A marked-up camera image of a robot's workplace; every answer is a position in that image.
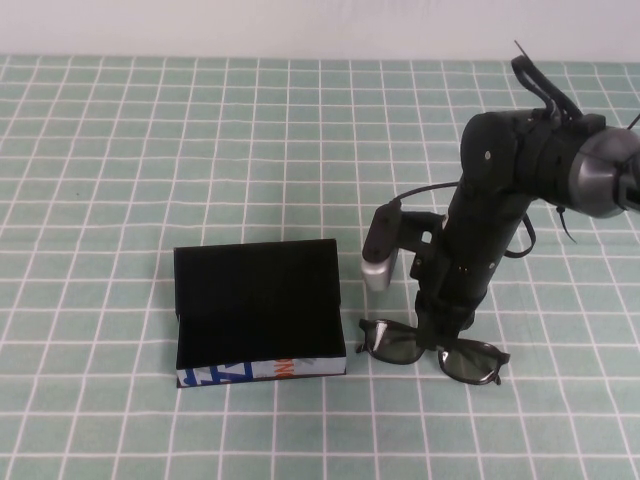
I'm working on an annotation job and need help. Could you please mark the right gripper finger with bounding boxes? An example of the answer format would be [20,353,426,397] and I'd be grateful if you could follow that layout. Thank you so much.
[444,312,474,337]
[418,307,446,349]

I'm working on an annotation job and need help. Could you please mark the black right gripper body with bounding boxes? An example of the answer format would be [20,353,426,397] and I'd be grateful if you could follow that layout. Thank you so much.
[416,214,524,326]

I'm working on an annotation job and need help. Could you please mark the black-framed glasses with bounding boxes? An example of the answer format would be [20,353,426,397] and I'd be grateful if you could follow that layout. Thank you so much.
[355,318,512,387]

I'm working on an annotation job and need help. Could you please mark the black printed glasses case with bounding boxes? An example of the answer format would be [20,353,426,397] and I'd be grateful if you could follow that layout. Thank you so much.
[172,238,348,390]

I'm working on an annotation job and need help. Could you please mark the green white-grid tablecloth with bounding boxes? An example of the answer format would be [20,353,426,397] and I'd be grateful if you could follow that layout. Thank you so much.
[0,53,640,480]

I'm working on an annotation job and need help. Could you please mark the black right camera mount bracket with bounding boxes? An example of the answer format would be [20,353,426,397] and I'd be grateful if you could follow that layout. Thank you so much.
[397,212,446,279]

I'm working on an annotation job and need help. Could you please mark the thin black right camera cable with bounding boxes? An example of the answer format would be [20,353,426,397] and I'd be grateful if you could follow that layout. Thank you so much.
[385,182,535,260]

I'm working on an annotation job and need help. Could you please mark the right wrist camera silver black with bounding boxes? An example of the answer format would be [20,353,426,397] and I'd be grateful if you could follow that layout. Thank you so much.
[360,202,401,292]

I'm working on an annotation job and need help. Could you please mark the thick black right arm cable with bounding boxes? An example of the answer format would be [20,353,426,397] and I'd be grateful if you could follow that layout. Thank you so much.
[510,53,607,126]

